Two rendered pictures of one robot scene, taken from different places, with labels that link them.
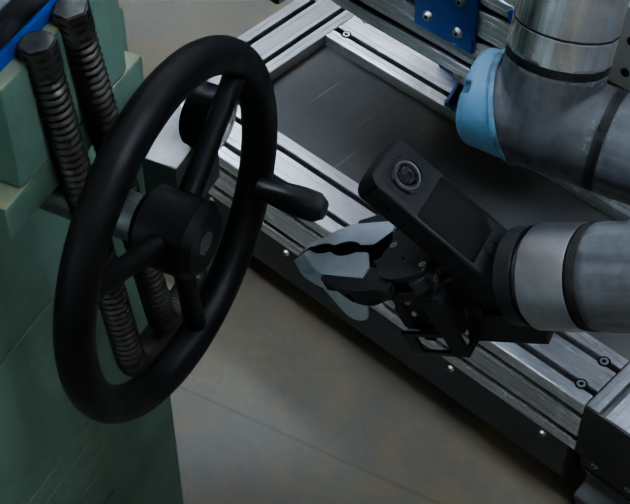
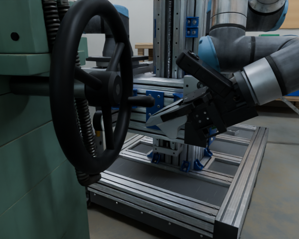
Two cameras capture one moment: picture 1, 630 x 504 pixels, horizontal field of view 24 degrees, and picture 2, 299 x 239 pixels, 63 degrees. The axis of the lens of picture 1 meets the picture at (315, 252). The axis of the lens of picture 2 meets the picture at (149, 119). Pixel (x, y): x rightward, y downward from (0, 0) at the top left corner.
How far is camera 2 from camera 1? 75 cm
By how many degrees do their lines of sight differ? 32
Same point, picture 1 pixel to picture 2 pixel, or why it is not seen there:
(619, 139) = (260, 41)
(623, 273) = not seen: outside the picture
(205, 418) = not seen: outside the picture
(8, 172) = (29, 43)
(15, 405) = (32, 218)
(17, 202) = (33, 57)
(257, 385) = not seen: outside the picture
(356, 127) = (130, 170)
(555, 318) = (270, 86)
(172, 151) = not seen: hidden behind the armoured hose
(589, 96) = (243, 35)
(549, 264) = (262, 65)
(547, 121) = (233, 41)
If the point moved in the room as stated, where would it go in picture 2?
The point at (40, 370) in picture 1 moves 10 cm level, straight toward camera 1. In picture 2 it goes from (43, 205) to (51, 233)
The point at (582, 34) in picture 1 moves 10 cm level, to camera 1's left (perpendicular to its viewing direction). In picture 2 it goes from (239, 9) to (193, 8)
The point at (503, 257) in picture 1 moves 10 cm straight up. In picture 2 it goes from (238, 74) to (245, 12)
